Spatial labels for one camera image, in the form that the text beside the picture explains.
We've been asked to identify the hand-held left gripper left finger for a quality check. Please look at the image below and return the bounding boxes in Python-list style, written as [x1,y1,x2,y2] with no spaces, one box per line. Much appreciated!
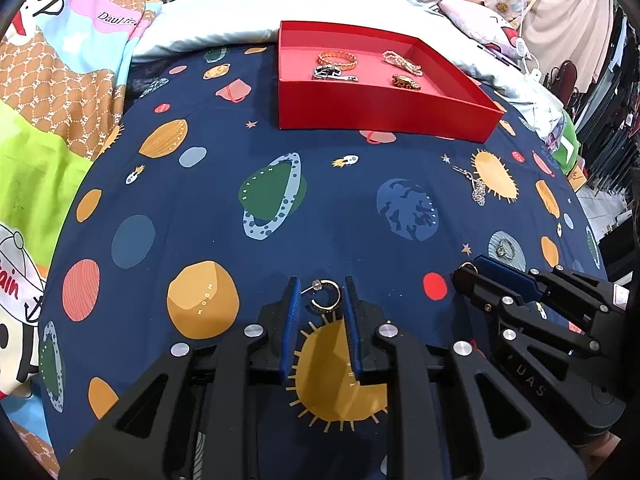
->
[59,276,302,480]

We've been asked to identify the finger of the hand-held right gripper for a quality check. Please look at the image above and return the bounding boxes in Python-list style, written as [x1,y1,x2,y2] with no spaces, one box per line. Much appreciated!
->
[473,254,629,322]
[451,266,602,357]

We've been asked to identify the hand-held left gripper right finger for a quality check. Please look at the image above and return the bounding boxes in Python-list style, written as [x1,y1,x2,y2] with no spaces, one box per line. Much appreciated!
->
[344,276,588,480]

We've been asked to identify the gold hoop earring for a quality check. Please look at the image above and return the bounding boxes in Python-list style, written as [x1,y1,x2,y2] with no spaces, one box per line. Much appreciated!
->
[309,279,344,313]

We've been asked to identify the red shallow box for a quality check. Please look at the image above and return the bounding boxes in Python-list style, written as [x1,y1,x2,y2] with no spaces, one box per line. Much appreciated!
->
[277,20,506,145]

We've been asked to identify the pearl bracelet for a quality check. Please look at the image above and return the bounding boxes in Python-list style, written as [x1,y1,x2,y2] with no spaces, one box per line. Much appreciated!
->
[382,50,425,77]

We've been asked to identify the silver bracelet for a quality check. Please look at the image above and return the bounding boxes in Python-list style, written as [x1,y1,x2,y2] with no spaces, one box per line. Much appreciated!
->
[312,65,360,83]

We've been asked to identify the gold bangle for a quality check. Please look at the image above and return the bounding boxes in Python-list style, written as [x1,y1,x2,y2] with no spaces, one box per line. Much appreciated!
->
[317,49,359,71]

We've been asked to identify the navy planet print blanket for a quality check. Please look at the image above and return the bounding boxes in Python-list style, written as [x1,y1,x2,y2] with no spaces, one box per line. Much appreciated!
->
[37,42,608,480]

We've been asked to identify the green cushion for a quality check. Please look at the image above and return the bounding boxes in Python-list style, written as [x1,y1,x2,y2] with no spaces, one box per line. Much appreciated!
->
[559,109,584,177]

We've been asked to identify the rack of hanging clothes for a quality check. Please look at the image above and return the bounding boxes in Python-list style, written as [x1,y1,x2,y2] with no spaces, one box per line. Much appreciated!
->
[575,5,640,196]

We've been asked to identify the dark red chair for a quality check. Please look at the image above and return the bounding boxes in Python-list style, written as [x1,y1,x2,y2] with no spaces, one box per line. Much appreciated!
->
[545,60,582,107]

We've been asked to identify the white pillow with red print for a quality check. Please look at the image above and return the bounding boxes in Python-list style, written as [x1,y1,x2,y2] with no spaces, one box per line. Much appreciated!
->
[439,0,527,59]

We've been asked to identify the beige curtain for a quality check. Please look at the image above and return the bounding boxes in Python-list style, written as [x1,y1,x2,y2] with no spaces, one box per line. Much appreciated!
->
[520,0,617,77]

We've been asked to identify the cartoon monkey blanket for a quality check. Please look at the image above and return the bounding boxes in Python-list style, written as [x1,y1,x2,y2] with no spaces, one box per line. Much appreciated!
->
[0,0,167,461]

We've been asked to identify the silver chain necklace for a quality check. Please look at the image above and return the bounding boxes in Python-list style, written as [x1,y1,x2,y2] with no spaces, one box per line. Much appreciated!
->
[451,164,488,207]

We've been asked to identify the white charging cable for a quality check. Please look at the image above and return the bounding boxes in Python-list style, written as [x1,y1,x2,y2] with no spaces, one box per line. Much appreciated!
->
[514,0,544,80]

